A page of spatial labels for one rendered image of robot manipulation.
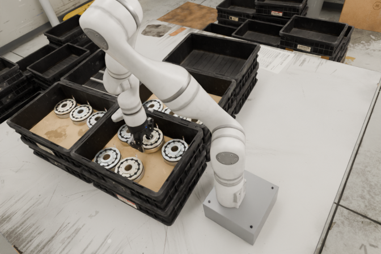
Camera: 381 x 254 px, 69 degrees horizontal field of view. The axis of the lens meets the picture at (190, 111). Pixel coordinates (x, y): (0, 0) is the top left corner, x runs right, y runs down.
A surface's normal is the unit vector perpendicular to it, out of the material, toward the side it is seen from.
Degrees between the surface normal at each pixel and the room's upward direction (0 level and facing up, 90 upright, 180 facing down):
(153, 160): 0
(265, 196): 1
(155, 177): 0
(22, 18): 90
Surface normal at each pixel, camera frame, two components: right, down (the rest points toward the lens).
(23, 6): 0.81, 0.34
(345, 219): -0.13, -0.71
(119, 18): 0.61, 0.04
